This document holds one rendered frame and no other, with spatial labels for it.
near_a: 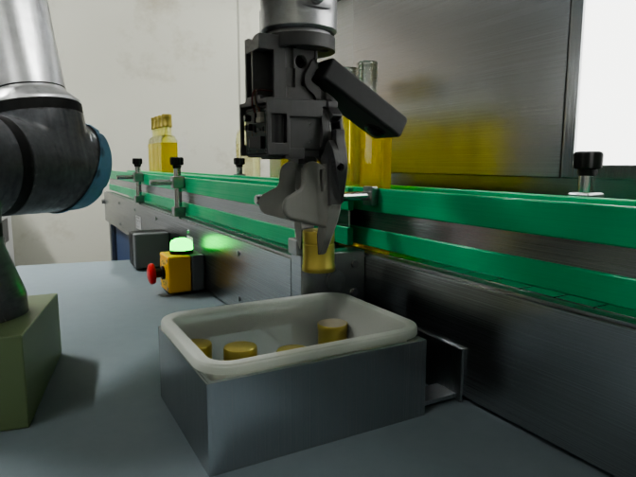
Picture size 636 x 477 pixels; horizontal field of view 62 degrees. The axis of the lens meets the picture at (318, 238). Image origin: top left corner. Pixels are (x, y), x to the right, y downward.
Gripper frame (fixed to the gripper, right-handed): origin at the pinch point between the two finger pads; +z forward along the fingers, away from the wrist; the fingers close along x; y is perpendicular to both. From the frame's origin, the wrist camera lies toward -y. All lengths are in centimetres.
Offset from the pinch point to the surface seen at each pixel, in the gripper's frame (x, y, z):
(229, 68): -321, -106, -74
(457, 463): 18.1, -3.3, 17.0
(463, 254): 7.1, -13.8, 1.7
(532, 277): 16.1, -13.8, 2.6
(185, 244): -51, 1, 7
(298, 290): -9.6, -2.5, 7.9
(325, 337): -2.1, -2.1, 11.8
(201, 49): -325, -87, -86
